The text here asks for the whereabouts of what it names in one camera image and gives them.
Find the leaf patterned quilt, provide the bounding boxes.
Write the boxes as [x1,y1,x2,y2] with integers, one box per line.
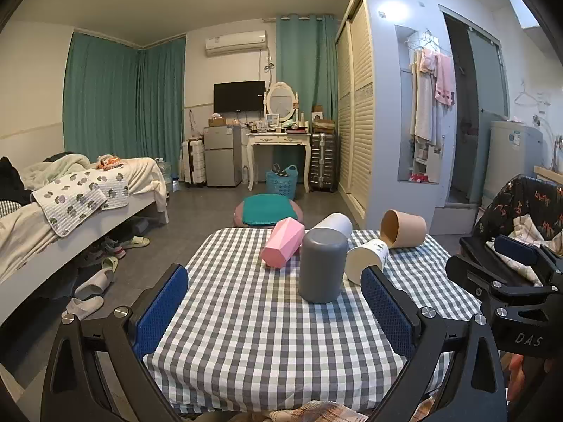
[30,169,131,237]

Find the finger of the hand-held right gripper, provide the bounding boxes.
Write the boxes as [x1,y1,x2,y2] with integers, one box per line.
[458,235,563,284]
[445,252,524,302]

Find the pink faceted cup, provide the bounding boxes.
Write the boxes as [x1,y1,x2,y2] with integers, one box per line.
[260,218,307,269]

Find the frosted glass door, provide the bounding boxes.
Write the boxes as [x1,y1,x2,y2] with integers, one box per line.
[466,26,509,205]

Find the pale blue cup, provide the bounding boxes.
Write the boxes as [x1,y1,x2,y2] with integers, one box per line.
[310,213,353,248]

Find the black printed chair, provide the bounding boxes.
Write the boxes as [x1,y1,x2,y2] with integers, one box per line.
[472,174,563,287]

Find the white sliding door wardrobe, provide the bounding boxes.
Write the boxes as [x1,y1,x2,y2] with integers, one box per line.
[335,0,457,235]

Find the grey sneakers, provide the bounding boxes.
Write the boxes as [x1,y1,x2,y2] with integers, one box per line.
[87,237,126,261]

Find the blue plastic basket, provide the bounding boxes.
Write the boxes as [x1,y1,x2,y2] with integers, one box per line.
[265,164,299,200]

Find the narrow green curtain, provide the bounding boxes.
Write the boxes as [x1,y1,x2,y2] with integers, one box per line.
[276,14,339,186]

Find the white paper cup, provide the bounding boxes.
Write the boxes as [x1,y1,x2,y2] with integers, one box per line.
[344,238,389,284]

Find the pale green blanket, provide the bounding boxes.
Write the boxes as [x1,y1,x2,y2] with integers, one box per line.
[19,152,96,191]

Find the white hanging clothes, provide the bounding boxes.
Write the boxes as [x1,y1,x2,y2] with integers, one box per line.
[409,48,441,147]

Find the grey cup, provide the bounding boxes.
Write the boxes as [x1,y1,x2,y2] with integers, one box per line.
[299,228,349,304]

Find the checked cloth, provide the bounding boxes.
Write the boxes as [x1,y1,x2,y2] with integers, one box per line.
[487,215,556,287]

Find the grey checked tablecloth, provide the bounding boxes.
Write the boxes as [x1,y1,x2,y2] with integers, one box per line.
[142,227,485,415]

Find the person's right hand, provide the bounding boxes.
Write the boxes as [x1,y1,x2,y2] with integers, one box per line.
[506,352,563,405]

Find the beige cup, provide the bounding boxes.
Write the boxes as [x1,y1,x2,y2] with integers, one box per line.
[379,209,428,249]

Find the pink hanging towel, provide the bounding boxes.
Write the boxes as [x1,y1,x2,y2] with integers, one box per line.
[419,48,455,107]

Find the wire wall hangers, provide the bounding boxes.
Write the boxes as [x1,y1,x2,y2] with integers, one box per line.
[514,79,553,107]

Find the white washing machine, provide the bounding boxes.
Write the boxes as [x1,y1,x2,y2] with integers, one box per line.
[481,119,544,212]

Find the white bed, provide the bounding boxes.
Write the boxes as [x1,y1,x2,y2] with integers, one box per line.
[0,154,170,331]

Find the silver small fridge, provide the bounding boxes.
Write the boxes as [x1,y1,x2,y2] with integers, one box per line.
[203,125,244,188]

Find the brown box with lid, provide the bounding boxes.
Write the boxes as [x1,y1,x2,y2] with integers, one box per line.
[311,105,336,134]

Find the black wall television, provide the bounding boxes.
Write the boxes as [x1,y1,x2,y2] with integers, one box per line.
[213,80,266,113]

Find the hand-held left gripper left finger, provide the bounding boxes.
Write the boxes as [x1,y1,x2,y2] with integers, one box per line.
[40,264,190,422]

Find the white slipper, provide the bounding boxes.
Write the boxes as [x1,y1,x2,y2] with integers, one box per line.
[73,267,116,301]
[65,296,105,321]

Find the oval vanity mirror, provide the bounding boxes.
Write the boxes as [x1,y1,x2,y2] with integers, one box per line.
[265,81,298,121]

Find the white dressing table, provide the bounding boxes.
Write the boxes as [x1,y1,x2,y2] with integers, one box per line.
[246,130,312,193]

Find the white suitcase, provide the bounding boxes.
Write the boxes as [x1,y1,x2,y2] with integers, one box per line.
[181,139,207,187]

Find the green seat cushion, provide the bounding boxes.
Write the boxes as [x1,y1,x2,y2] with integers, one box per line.
[242,195,298,226]

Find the white air conditioner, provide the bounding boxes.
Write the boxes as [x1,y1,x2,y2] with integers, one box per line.
[204,30,268,57]

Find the wide green curtain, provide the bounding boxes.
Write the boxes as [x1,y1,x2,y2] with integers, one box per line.
[63,30,186,165]

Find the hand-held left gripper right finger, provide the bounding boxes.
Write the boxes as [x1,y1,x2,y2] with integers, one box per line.
[361,265,510,422]

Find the pink round stool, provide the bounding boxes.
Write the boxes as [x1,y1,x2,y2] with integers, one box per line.
[233,199,309,230]

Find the black garment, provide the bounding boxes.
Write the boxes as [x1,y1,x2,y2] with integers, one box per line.
[0,156,34,205]

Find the dark ribbed suitcase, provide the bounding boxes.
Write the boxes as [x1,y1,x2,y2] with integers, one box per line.
[309,132,339,193]

